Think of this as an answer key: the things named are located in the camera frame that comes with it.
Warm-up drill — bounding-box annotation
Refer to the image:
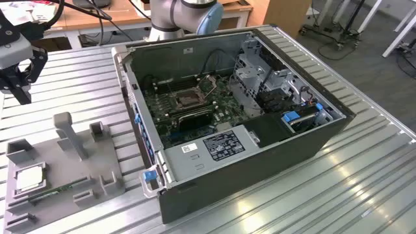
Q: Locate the wooden cabinet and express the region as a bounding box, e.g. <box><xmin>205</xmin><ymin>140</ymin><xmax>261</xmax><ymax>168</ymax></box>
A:
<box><xmin>262</xmin><ymin>0</ymin><xmax>313</xmax><ymax>39</ymax></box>

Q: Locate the green motherboard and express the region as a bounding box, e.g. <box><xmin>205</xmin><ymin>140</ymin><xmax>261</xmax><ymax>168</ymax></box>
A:
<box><xmin>142</xmin><ymin>77</ymin><xmax>250</xmax><ymax>149</ymax></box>

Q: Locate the wooden desk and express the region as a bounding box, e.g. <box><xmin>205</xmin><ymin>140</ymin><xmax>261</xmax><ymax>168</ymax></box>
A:
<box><xmin>48</xmin><ymin>0</ymin><xmax>254</xmax><ymax>31</ymax></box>

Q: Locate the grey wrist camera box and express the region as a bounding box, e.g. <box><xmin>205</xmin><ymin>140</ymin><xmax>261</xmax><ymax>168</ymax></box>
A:
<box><xmin>0</xmin><ymin>39</ymin><xmax>33</xmax><ymax>70</ymax></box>

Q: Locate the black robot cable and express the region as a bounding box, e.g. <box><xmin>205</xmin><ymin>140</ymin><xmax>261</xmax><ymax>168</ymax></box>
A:
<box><xmin>38</xmin><ymin>0</ymin><xmax>113</xmax><ymax>47</ymax></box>

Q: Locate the green RAM stick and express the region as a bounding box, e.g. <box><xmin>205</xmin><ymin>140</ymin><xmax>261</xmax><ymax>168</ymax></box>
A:
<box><xmin>26</xmin><ymin>177</ymin><xmax>90</xmax><ymax>203</ymax></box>

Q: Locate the black wheeled stand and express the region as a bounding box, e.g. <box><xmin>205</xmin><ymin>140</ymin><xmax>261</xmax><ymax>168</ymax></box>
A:
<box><xmin>298</xmin><ymin>0</ymin><xmax>366</xmax><ymax>52</ymax></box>

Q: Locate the white table frame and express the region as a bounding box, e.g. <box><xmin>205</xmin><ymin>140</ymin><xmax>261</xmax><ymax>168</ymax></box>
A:
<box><xmin>381</xmin><ymin>14</ymin><xmax>416</xmax><ymax>59</ymax></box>
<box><xmin>356</xmin><ymin>0</ymin><xmax>384</xmax><ymax>34</ymax></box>

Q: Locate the black graphics card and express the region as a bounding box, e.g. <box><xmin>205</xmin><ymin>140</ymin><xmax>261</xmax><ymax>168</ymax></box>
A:
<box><xmin>177</xmin><ymin>108</ymin><xmax>217</xmax><ymax>134</ymax></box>

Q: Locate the silver metal drive cage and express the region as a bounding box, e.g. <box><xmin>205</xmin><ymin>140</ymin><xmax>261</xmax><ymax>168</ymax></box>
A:
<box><xmin>232</xmin><ymin>52</ymin><xmax>272</xmax><ymax>112</ymax></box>

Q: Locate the white cardboard box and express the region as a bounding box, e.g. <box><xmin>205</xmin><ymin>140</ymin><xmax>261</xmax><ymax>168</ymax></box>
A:
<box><xmin>32</xmin><ymin>4</ymin><xmax>57</xmax><ymax>23</ymax></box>

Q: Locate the metal socket cover frame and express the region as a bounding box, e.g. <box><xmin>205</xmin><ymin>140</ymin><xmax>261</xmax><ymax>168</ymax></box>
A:
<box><xmin>197</xmin><ymin>74</ymin><xmax>221</xmax><ymax>96</ymax></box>

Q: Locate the grey power supply with label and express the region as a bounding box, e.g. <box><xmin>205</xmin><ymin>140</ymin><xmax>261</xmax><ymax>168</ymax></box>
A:
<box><xmin>164</xmin><ymin>124</ymin><xmax>260</xmax><ymax>182</ymax></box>

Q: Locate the grey plastic parts rack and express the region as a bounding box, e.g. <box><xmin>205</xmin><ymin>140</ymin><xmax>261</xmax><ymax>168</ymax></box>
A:
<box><xmin>2</xmin><ymin>111</ymin><xmax>126</xmax><ymax>232</ymax></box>

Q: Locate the silver CPU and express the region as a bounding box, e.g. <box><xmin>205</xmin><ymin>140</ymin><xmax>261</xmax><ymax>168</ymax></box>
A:
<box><xmin>14</xmin><ymin>167</ymin><xmax>49</xmax><ymax>193</ymax></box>

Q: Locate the thin metal locking lever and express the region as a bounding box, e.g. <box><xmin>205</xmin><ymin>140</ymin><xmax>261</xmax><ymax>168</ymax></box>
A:
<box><xmin>162</xmin><ymin>76</ymin><xmax>173</xmax><ymax>95</ymax></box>

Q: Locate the black RAM slot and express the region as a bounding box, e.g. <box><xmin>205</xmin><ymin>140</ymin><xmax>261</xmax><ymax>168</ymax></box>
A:
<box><xmin>154</xmin><ymin>77</ymin><xmax>198</xmax><ymax>86</ymax></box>
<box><xmin>156</xmin><ymin>81</ymin><xmax>198</xmax><ymax>92</ymax></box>
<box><xmin>154</xmin><ymin>79</ymin><xmax>198</xmax><ymax>89</ymax></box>
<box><xmin>157</xmin><ymin>84</ymin><xmax>197</xmax><ymax>95</ymax></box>

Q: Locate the CPU socket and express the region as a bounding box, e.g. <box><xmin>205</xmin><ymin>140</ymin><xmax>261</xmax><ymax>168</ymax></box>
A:
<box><xmin>173</xmin><ymin>89</ymin><xmax>210</xmax><ymax>110</ymax></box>

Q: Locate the hard disk in blue carrier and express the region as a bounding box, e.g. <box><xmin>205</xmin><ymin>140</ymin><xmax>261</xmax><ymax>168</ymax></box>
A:
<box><xmin>281</xmin><ymin>109</ymin><xmax>318</xmax><ymax>134</ymax></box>

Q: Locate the black open PC case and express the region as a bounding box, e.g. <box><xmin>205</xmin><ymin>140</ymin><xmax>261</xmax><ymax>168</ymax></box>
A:
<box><xmin>110</xmin><ymin>23</ymin><xmax>356</xmax><ymax>225</ymax></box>

